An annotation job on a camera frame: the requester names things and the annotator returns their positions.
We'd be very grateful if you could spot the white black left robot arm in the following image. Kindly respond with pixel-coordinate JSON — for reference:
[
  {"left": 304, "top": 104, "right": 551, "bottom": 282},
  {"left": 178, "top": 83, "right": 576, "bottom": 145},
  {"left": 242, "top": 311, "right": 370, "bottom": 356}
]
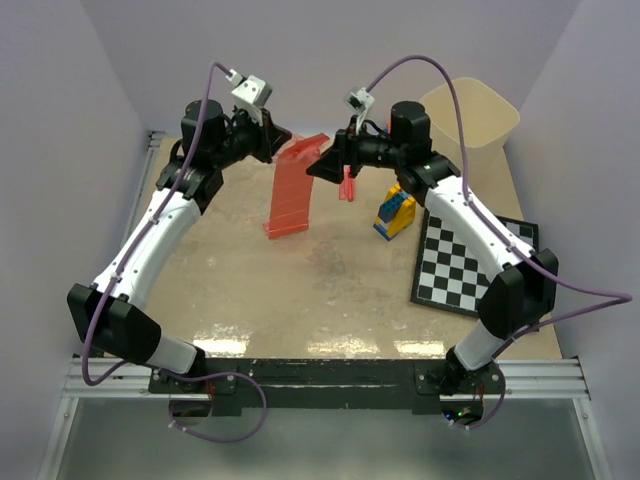
[{"left": 67, "top": 100, "right": 292, "bottom": 392}]

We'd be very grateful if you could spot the aluminium frame rail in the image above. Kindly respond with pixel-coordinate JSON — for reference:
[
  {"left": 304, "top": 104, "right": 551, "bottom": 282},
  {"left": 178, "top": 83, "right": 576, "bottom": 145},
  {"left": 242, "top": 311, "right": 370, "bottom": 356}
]
[{"left": 37, "top": 130, "right": 614, "bottom": 480}]

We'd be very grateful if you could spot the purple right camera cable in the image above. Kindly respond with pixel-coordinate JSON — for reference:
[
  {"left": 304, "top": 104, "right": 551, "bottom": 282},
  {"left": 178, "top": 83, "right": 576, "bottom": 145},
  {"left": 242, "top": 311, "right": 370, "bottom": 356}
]
[{"left": 367, "top": 54, "right": 634, "bottom": 431}]

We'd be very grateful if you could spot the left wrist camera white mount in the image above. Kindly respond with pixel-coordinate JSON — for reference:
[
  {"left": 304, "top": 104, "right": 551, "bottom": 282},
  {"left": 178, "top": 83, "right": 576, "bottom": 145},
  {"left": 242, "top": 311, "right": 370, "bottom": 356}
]
[{"left": 227, "top": 69, "right": 273, "bottom": 125}]

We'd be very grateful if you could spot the black white checkerboard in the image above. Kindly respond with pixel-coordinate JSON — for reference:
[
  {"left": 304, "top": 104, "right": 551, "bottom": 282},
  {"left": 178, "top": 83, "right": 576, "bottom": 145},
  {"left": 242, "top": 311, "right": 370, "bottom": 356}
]
[{"left": 409, "top": 213, "right": 541, "bottom": 319}]

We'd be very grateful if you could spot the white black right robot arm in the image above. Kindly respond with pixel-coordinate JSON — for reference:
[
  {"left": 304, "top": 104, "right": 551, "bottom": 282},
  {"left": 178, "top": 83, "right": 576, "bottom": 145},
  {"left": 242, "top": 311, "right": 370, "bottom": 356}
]
[{"left": 306, "top": 101, "right": 559, "bottom": 395}]

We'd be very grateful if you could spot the cream plastic trash bin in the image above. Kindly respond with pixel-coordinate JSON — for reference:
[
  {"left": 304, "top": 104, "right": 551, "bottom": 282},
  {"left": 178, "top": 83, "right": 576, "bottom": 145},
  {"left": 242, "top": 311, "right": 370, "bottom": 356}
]
[{"left": 419, "top": 76, "right": 521, "bottom": 176}]

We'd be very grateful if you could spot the purple camera cable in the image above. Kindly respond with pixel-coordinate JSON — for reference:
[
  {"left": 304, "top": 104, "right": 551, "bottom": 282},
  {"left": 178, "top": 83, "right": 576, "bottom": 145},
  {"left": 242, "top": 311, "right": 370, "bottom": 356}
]
[
  {"left": 367, "top": 54, "right": 634, "bottom": 431},
  {"left": 82, "top": 62, "right": 270, "bottom": 444}
]

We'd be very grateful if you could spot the red plastic trash bag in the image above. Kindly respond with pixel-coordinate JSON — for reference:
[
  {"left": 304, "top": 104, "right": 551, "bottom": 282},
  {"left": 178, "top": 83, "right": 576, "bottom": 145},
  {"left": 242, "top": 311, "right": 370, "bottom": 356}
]
[{"left": 263, "top": 133, "right": 329, "bottom": 240}]

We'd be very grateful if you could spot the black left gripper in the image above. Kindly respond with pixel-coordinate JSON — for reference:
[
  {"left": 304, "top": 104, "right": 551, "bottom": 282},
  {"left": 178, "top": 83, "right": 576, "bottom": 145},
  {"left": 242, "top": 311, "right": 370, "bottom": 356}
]
[{"left": 212, "top": 105, "right": 291, "bottom": 169}]

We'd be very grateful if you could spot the yellow blue toy block stack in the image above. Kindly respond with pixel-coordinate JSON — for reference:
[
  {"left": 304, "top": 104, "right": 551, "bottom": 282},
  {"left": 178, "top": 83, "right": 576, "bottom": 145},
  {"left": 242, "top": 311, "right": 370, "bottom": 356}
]
[{"left": 373, "top": 184, "right": 416, "bottom": 241}]

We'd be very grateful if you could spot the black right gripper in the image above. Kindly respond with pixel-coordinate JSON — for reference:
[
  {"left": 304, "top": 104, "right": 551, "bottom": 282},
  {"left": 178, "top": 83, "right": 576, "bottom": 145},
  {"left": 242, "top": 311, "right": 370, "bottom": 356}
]
[{"left": 307, "top": 116, "right": 405, "bottom": 185}]

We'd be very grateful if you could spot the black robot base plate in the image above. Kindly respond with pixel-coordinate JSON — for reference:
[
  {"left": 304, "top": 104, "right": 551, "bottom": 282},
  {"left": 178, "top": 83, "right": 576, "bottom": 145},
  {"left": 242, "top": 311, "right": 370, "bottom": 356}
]
[{"left": 149, "top": 358, "right": 505, "bottom": 422}]

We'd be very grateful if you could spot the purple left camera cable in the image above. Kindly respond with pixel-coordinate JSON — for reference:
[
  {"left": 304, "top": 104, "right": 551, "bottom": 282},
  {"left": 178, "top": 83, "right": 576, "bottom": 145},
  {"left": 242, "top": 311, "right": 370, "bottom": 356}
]
[{"left": 82, "top": 62, "right": 270, "bottom": 444}]

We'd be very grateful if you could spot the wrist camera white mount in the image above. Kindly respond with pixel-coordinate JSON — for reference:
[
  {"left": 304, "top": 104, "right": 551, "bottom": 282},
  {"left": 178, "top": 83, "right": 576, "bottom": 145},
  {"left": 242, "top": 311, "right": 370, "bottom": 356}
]
[
  {"left": 227, "top": 69, "right": 273, "bottom": 125},
  {"left": 344, "top": 87, "right": 375, "bottom": 133}
]

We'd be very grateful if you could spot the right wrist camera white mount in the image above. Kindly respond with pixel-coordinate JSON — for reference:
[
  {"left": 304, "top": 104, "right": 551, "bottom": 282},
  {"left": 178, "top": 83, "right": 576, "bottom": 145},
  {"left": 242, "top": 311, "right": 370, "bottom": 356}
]
[{"left": 344, "top": 87, "right": 375, "bottom": 133}]

